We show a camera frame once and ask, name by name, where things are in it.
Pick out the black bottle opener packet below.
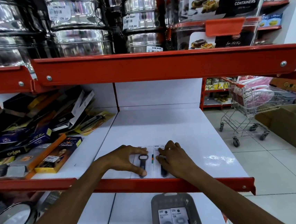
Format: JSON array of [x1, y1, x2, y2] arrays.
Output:
[[157, 208, 175, 224], [151, 143, 176, 180], [127, 145, 158, 180]]

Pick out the stack of steel round tins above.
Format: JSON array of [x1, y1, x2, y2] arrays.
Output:
[[0, 0, 171, 67]]

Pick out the white bottle opener packet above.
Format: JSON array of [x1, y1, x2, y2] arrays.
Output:
[[170, 206, 191, 224]]

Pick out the large open cardboard box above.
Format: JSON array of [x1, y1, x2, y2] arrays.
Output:
[[253, 104, 296, 155]]

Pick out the white shelf with red edge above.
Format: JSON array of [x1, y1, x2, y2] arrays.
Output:
[[70, 99, 257, 213], [0, 106, 126, 197]]

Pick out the red shelf rack with goods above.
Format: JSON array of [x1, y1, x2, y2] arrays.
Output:
[[198, 75, 242, 112]]

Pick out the grey plastic basket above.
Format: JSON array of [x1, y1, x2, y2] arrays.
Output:
[[149, 191, 201, 224]]

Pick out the pile of boxed kitchen tools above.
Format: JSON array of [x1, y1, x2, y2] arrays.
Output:
[[0, 84, 103, 182]]

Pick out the pink packages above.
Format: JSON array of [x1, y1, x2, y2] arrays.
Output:
[[234, 73, 273, 108]]

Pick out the person's right forearm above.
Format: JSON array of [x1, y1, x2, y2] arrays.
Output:
[[180, 155, 286, 224]]

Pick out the red shelf with blue boxes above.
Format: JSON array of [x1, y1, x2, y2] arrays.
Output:
[[254, 0, 293, 32]]

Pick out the person's left hand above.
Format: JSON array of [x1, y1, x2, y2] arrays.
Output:
[[99, 143, 151, 182]]

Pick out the orange printed carton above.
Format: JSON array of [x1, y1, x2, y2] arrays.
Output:
[[268, 75, 296, 107]]

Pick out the red metal shelf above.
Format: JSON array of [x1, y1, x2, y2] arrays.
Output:
[[0, 62, 36, 95], [29, 34, 296, 99]]

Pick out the yellow carded peeler packet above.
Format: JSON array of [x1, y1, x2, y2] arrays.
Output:
[[71, 107, 118, 138]]

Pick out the white shelf board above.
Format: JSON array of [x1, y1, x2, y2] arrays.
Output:
[[62, 181, 228, 224]]

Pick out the person's left forearm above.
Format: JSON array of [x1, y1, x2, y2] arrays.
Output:
[[2, 158, 115, 224]]

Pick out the person's right hand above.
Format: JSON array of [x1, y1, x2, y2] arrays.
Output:
[[155, 138, 200, 181]]

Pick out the metal shopping cart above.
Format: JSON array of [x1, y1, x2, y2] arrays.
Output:
[[214, 71, 296, 150]]

